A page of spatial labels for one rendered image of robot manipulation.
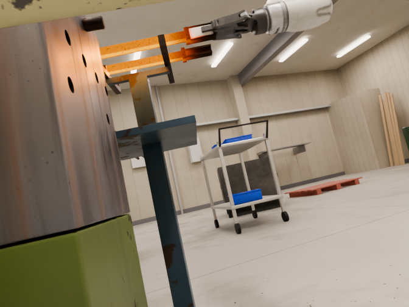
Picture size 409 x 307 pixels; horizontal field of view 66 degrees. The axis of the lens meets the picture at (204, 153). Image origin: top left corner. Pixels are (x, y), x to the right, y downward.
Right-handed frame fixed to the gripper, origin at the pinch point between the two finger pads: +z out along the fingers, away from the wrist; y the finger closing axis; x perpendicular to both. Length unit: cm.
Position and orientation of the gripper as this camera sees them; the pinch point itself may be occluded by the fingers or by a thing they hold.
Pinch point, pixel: (201, 33)
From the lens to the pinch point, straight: 102.9
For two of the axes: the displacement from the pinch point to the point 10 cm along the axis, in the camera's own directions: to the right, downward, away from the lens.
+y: -0.3, 1.3, 9.9
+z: -9.7, 2.2, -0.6
